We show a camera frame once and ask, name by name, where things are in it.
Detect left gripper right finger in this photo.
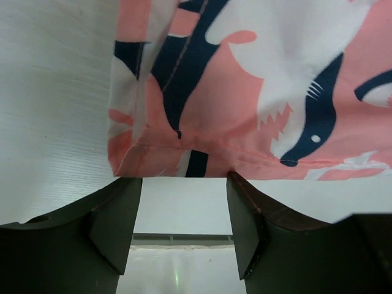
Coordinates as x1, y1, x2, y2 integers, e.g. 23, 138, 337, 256
227, 172, 391, 293

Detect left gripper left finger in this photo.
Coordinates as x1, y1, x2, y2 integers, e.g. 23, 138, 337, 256
1, 178, 142, 294

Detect pink shark print shorts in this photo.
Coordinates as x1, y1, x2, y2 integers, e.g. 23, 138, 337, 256
108, 1, 391, 181

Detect aluminium frame rail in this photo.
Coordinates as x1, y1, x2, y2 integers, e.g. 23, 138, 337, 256
131, 233, 233, 247

